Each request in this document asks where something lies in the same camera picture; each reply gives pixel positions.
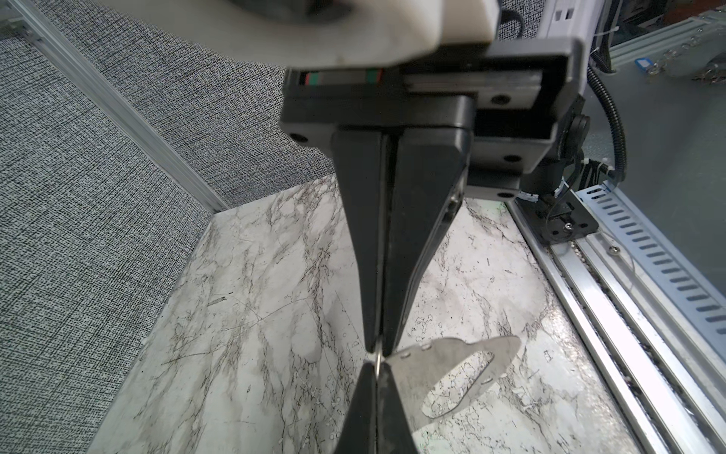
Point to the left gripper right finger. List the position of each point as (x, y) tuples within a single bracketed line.
[(393, 433)]

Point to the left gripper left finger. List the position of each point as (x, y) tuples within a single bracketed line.
[(358, 434)]

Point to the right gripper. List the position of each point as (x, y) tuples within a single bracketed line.
[(517, 99)]

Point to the silver perforated metal key holder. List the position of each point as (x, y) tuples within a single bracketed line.
[(447, 375)]

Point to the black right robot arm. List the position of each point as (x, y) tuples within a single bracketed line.
[(561, 187)]

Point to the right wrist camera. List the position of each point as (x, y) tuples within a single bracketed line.
[(320, 34)]

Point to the grey slotted cable duct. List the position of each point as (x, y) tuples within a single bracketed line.
[(696, 298)]

